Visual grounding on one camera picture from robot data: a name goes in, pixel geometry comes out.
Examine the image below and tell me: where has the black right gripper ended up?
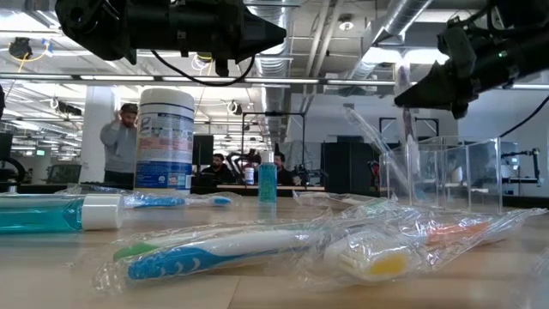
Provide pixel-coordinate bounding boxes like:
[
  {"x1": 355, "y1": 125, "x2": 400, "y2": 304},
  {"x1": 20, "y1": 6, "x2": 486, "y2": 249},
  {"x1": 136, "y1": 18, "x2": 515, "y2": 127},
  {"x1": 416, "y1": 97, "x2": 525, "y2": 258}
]
[{"x1": 393, "y1": 20, "x2": 549, "y2": 121}]

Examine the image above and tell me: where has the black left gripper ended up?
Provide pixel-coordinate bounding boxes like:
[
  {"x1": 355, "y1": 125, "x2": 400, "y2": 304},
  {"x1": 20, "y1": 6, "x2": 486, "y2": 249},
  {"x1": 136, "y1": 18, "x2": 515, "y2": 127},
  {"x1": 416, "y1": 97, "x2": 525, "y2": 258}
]
[{"x1": 124, "y1": 0, "x2": 287, "y2": 63}]

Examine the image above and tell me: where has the orange toothbrush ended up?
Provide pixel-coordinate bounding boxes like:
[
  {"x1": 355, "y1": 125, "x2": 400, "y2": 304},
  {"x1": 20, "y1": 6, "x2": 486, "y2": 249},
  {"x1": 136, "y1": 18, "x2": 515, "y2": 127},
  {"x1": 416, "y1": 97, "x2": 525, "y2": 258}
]
[{"x1": 421, "y1": 207, "x2": 548, "y2": 261}]

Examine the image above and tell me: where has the white toothbrush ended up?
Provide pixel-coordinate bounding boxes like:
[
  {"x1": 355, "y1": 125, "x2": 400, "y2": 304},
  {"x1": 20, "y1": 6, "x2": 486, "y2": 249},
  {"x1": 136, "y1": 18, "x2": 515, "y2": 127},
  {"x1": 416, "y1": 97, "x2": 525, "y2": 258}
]
[{"x1": 292, "y1": 189, "x2": 383, "y2": 209}]

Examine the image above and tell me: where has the teal mouthwash bottle white cap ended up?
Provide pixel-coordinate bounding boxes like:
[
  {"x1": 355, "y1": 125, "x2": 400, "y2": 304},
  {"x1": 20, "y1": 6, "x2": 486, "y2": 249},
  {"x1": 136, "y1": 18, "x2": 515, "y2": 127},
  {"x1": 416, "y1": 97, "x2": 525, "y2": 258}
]
[
  {"x1": 257, "y1": 150, "x2": 279, "y2": 204},
  {"x1": 0, "y1": 193, "x2": 126, "y2": 236}
]

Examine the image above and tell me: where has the yellow-orange toothbrush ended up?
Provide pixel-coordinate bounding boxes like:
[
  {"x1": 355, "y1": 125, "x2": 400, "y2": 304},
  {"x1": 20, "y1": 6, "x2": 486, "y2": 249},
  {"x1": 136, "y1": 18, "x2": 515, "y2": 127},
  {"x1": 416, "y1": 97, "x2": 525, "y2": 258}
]
[{"x1": 299, "y1": 221, "x2": 426, "y2": 288}]

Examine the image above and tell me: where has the blue toothbrush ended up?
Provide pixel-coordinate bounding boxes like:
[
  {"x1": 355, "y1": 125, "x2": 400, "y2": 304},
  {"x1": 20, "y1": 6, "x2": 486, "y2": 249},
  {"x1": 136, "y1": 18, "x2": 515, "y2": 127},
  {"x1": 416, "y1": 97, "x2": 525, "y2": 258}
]
[
  {"x1": 91, "y1": 222, "x2": 341, "y2": 295},
  {"x1": 121, "y1": 191, "x2": 242, "y2": 211}
]

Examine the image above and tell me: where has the clear acrylic organizer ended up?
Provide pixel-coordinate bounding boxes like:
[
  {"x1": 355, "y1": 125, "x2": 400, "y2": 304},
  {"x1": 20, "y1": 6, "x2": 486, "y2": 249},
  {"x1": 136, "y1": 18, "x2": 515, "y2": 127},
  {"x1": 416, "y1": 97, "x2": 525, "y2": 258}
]
[{"x1": 378, "y1": 136, "x2": 504, "y2": 215}]

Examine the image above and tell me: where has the black cabinet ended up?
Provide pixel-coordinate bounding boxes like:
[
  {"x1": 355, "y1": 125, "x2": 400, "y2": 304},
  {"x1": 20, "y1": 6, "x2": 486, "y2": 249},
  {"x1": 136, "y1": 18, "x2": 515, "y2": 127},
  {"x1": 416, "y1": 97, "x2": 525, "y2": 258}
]
[{"x1": 321, "y1": 141, "x2": 381, "y2": 195}]

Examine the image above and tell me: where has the person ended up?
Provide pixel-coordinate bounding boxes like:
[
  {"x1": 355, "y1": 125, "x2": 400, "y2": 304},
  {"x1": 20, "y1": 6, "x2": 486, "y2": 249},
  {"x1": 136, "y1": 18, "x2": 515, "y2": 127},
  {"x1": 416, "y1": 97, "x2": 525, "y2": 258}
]
[
  {"x1": 271, "y1": 150, "x2": 303, "y2": 187},
  {"x1": 200, "y1": 152, "x2": 237, "y2": 187},
  {"x1": 99, "y1": 102, "x2": 140, "y2": 186}
]

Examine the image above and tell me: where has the white disinfectant wipes canister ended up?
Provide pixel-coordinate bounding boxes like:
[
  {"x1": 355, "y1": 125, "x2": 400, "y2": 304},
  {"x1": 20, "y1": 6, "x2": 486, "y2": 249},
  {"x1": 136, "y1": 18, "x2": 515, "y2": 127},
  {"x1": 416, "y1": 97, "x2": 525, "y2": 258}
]
[{"x1": 134, "y1": 88, "x2": 196, "y2": 195}]

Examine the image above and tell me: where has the long LED light strip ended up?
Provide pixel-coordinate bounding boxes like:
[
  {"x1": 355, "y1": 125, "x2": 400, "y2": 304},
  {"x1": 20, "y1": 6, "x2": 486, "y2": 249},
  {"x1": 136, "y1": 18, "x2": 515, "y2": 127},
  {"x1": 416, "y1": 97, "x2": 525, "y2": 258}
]
[{"x1": 0, "y1": 72, "x2": 549, "y2": 90}]

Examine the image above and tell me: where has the white building column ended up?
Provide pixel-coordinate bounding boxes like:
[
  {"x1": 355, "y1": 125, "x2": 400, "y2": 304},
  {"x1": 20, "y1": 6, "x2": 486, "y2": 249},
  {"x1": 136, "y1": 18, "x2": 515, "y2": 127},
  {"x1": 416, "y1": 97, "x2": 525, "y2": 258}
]
[{"x1": 79, "y1": 85, "x2": 118, "y2": 184}]

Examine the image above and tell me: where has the silver spiral duct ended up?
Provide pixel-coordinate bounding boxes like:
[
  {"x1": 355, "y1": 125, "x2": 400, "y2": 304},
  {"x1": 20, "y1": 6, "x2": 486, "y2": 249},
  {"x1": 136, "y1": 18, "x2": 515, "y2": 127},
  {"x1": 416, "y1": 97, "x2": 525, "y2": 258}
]
[
  {"x1": 251, "y1": 0, "x2": 295, "y2": 143},
  {"x1": 341, "y1": 0, "x2": 435, "y2": 83}
]

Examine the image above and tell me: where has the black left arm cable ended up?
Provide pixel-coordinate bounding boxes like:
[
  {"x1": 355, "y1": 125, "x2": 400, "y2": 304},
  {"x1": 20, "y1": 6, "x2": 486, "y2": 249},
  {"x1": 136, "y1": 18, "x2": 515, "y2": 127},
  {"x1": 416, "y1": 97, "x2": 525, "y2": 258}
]
[{"x1": 149, "y1": 50, "x2": 257, "y2": 88}]

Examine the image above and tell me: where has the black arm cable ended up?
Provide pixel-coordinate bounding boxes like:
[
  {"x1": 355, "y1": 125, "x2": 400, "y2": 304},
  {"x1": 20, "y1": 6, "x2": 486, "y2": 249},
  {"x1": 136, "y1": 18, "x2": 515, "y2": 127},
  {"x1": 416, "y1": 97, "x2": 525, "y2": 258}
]
[
  {"x1": 498, "y1": 94, "x2": 549, "y2": 139},
  {"x1": 149, "y1": 50, "x2": 257, "y2": 88}
]

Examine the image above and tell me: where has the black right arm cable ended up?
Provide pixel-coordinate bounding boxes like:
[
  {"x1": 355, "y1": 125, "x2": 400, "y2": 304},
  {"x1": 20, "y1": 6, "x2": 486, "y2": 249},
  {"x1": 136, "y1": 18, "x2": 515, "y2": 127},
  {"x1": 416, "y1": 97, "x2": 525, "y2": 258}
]
[{"x1": 498, "y1": 94, "x2": 549, "y2": 139}]

